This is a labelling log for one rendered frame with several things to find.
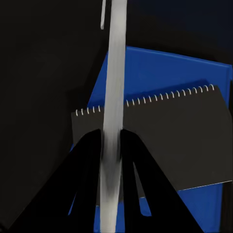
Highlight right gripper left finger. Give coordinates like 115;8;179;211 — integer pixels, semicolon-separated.
6;129;102;233

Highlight notebook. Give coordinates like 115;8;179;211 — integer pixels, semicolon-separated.
71;85;233;206

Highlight pen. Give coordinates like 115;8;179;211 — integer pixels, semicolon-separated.
100;0;127;233

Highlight folder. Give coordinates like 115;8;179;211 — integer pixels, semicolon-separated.
85;46;233;233

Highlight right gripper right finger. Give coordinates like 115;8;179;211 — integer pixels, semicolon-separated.
122;130;203;233

